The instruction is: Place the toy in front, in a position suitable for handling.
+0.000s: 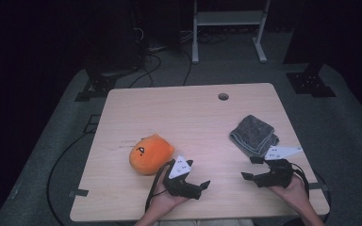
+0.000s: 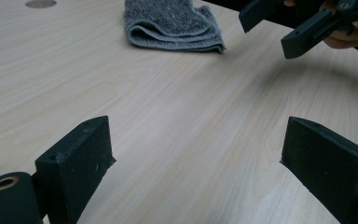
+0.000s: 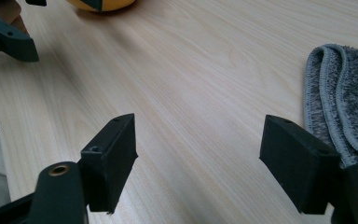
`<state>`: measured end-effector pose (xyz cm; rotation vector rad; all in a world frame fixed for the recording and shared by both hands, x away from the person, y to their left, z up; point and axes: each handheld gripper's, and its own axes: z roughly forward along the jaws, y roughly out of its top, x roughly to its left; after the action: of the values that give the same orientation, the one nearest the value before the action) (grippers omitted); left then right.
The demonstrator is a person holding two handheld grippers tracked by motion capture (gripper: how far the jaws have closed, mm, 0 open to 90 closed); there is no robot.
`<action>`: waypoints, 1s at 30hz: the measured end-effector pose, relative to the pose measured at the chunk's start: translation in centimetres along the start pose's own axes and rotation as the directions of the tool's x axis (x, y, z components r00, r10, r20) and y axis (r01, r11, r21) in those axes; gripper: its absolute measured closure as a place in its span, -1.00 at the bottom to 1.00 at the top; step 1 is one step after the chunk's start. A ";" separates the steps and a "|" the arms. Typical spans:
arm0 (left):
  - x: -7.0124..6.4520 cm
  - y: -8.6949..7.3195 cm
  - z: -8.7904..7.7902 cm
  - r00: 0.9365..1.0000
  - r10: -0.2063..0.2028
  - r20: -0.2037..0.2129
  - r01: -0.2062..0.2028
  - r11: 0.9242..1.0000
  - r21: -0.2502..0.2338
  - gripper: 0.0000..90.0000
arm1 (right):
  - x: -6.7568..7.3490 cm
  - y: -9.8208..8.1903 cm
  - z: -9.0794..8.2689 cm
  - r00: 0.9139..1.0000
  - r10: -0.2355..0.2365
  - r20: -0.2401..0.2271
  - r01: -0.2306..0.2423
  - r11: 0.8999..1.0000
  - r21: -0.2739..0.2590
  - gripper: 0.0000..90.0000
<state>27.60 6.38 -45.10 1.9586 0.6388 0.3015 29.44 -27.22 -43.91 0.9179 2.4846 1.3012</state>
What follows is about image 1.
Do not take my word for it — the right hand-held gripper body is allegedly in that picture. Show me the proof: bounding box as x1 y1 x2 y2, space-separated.
254 145 304 188

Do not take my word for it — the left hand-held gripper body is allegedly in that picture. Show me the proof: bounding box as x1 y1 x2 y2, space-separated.
162 154 203 201

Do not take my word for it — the grey fluffy cloth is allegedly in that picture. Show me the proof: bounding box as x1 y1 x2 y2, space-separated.
229 114 280 158

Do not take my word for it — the orange plush toy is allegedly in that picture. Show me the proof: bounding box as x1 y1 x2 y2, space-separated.
128 133 175 176

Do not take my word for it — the person's left hand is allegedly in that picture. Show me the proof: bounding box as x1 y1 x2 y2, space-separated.
146 169 190 218

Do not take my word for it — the person's right hand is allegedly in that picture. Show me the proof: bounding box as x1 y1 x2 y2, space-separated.
268 175 309 210

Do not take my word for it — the grey tape strip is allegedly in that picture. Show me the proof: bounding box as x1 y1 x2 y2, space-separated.
68 188 90 198
305 182 330 192

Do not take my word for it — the black stand base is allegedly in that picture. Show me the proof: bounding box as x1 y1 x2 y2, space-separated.
74 71 118 103
285 62 337 98

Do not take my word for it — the right hand-held gripper black cable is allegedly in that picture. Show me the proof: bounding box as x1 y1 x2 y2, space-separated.
289 162 311 199

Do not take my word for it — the hand-held gripper black cable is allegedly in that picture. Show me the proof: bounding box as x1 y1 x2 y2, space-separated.
289 162 311 199
144 158 175 212

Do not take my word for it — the left hand-held gripper black cable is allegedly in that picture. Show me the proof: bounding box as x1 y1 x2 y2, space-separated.
144 158 175 212

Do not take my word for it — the black cable beside table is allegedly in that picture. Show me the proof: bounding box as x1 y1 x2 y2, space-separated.
312 170 333 224

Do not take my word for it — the thin black floor cable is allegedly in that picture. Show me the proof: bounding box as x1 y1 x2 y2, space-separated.
182 48 193 87

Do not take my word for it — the looped black floor cable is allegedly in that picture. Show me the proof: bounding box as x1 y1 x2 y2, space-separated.
128 52 163 89

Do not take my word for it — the black rectangular floor frame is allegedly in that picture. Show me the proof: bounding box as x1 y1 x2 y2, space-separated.
82 114 102 135

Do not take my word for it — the tangle of black cables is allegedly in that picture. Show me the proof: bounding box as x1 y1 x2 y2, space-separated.
179 28 231 45

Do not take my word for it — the long black floor cable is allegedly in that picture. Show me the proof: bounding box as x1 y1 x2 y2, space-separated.
45 131 99 226

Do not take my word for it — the white metal stand frame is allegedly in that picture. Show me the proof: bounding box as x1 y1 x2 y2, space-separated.
191 0 272 65

